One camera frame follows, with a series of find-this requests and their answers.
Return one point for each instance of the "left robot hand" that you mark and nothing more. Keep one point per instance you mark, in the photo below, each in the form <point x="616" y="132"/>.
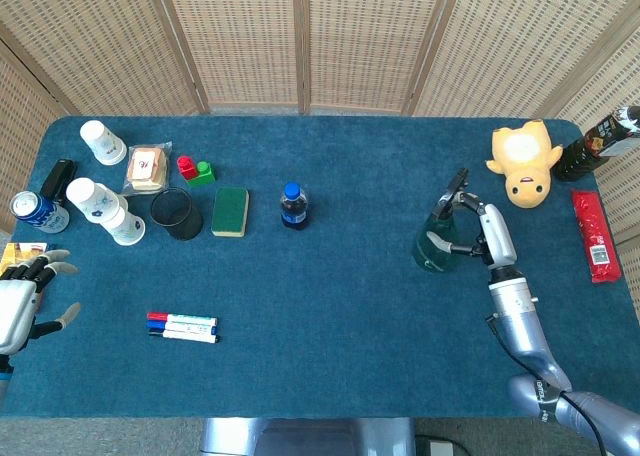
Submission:
<point x="15" y="306"/>

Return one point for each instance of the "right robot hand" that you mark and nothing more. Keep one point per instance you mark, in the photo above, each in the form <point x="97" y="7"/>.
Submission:
<point x="497" y="236"/>

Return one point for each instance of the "green spray bottle black trigger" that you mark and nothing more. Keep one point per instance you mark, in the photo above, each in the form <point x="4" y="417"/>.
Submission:
<point x="430" y="256"/>

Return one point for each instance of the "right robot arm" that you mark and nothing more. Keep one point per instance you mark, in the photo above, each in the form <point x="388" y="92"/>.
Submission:
<point x="520" y="321"/>

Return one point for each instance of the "dark sauce bottle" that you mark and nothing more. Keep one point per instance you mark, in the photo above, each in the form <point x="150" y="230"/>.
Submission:
<point x="580" y="158"/>

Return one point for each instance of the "cola bottle blue cap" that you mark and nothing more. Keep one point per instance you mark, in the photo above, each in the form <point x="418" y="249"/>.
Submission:
<point x="294" y="211"/>

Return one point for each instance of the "yellow printed box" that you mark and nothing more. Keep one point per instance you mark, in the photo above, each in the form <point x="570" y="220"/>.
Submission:
<point x="22" y="253"/>

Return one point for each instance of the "yellow plush toy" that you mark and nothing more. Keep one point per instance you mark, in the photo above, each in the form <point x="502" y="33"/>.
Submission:
<point x="522" y="166"/>

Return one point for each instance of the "blue drink can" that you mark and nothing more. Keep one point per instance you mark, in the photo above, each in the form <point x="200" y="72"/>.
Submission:
<point x="37" y="213"/>

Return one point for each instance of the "red snack package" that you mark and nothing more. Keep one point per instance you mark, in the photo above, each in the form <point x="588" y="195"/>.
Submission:
<point x="595" y="231"/>

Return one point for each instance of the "black stapler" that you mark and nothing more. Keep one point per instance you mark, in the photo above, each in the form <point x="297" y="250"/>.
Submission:
<point x="60" y="178"/>

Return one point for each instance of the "blue whiteboard marker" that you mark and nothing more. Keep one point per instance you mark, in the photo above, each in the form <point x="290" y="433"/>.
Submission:
<point x="156" y="325"/>

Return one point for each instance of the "red whiteboard marker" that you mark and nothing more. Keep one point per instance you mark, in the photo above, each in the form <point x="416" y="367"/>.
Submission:
<point x="185" y="319"/>

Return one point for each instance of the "black whiteboard marker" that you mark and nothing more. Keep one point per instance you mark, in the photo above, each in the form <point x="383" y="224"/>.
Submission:
<point x="190" y="336"/>

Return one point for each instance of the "blue table cloth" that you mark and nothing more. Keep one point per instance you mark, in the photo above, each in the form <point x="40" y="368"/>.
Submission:
<point x="325" y="301"/>

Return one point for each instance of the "white paper cup stack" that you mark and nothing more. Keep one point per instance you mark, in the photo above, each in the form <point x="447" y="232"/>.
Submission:
<point x="102" y="142"/>

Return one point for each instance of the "black mesh pen holder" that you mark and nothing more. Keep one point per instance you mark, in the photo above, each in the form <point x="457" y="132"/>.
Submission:
<point x="185" y="226"/>

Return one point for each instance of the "packaged sandwich bread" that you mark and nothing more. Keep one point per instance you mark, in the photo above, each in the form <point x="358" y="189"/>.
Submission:
<point x="145" y="168"/>

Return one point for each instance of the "red building block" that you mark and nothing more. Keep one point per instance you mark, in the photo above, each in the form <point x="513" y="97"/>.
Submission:
<point x="186" y="168"/>

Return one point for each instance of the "white floor device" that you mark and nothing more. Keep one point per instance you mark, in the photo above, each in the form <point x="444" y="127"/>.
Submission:
<point x="439" y="448"/>

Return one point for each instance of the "green building block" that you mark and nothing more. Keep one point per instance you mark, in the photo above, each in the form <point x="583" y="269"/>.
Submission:
<point x="205" y="175"/>

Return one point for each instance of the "green yellow sponge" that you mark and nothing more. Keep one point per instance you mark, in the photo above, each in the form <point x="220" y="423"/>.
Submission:
<point x="230" y="211"/>

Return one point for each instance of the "silver robot torso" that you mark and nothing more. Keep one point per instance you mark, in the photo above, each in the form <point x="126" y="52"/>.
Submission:
<point x="310" y="438"/>

